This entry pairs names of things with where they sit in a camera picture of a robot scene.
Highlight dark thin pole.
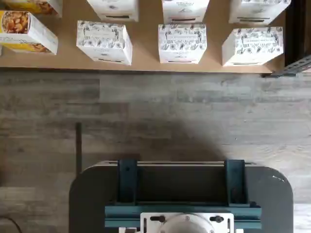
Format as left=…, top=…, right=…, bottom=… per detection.
left=75, top=122, right=82, bottom=176

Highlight teal metal frame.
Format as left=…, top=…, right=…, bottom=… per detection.
left=104, top=159, right=262, bottom=233

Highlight white pastry boxes group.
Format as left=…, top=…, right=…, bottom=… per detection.
left=0, top=0, right=287, bottom=74

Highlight yellow purely elizabeth box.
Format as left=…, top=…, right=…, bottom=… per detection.
left=0, top=11, right=59, bottom=55
left=0, top=0, right=63, bottom=18

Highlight grey rounded cart platform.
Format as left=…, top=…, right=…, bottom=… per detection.
left=69, top=160, right=295, bottom=233

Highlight dark floor cable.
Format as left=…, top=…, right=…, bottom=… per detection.
left=0, top=216, right=23, bottom=233

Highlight black metal shelf rail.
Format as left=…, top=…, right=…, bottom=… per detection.
left=285, top=0, right=311, bottom=67

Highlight white floral print box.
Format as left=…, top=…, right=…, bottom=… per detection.
left=76, top=20, right=133, bottom=66
left=157, top=23, right=207, bottom=65
left=86, top=0, right=140, bottom=22
left=221, top=26, right=284, bottom=67
left=161, top=0, right=210, bottom=25
left=228, top=0, right=292, bottom=26

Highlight grey slotted metal beam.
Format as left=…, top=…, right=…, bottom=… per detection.
left=261, top=54, right=311, bottom=79

